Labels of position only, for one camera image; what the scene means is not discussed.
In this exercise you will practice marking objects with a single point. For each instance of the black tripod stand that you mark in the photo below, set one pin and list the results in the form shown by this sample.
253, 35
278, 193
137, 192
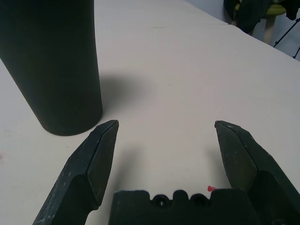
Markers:
284, 35

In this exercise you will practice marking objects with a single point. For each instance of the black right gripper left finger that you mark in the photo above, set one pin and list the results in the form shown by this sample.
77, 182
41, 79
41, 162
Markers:
77, 178

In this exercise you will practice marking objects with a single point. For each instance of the small red scrap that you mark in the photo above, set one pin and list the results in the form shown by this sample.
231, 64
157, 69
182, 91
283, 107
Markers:
211, 188

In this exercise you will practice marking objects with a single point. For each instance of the wooden stool yellow-green seat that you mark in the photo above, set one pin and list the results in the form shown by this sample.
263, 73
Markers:
269, 25

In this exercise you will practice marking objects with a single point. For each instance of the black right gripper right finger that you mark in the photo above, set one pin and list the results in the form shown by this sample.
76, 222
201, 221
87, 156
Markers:
264, 187

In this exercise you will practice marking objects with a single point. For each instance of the black cup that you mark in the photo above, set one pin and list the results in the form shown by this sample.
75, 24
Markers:
47, 70

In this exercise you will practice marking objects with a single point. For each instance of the black jacket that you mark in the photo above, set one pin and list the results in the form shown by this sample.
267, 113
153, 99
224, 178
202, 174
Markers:
250, 14

